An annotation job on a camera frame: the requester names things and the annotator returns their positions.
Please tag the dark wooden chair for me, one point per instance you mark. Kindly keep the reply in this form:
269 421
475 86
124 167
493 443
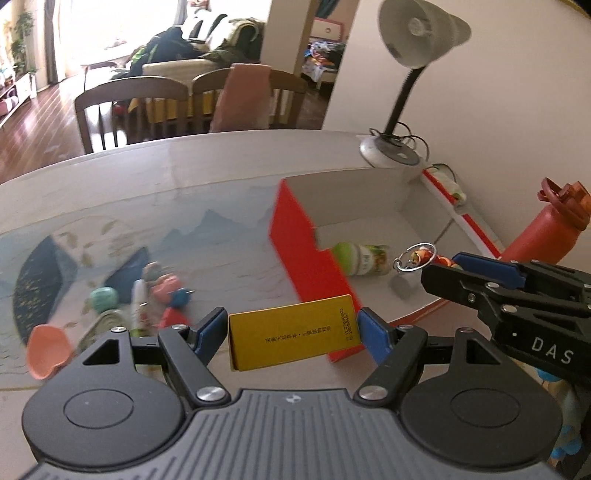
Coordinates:
288 90
129 92

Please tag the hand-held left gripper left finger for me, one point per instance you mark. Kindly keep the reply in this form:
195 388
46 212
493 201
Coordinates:
210 331

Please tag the beige sofa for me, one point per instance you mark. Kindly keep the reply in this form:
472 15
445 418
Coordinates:
184 69

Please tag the pink plastic scoop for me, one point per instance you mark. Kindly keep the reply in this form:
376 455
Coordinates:
46 350

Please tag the red cardboard box white inside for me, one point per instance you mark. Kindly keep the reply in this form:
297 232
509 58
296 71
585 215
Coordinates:
295 240

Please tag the pink toy figure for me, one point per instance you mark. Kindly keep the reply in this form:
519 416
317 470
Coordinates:
161 284

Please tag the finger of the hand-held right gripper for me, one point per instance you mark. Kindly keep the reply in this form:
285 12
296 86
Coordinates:
455 281
485 268

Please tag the small blue toy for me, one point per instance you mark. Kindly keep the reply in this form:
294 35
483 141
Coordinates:
179 297

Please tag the low coffee table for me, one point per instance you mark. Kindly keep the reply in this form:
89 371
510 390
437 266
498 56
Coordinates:
108 55

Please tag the metal keyring with orange charm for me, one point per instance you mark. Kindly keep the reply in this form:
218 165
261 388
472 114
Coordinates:
442 261

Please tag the small red toy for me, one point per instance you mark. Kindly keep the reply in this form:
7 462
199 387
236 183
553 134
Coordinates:
173 319

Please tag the white low cabinet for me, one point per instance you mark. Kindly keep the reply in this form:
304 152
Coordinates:
16 94

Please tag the printed table mat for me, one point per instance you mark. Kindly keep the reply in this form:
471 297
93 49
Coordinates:
207 249

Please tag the white power strip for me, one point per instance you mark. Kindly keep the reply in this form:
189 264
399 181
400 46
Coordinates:
455 189

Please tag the white tube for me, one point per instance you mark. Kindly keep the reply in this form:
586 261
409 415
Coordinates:
140 304

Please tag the red water bottle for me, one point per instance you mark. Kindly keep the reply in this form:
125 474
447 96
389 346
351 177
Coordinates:
547 230

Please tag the green house plant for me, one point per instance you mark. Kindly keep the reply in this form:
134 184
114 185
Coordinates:
23 27

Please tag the teal round cap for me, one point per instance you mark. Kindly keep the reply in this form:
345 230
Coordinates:
102 299

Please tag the yellow cardboard box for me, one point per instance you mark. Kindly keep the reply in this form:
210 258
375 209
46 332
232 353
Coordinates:
286 337

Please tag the grey-green handheld fan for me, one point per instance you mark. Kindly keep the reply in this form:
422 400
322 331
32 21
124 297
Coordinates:
108 325

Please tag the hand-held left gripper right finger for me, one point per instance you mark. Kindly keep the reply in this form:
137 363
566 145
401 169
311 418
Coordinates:
371 334

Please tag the dark clothing pile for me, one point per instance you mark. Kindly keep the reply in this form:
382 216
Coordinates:
161 46

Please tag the white desk lamp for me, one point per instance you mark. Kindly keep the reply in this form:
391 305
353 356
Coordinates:
420 32

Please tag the green cap bottle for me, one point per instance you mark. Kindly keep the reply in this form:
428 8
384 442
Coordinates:
364 258

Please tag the pink cloth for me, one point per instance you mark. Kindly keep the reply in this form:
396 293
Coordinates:
242 99

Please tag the bed with colourful bedding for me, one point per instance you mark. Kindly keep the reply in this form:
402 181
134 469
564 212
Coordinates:
323 55

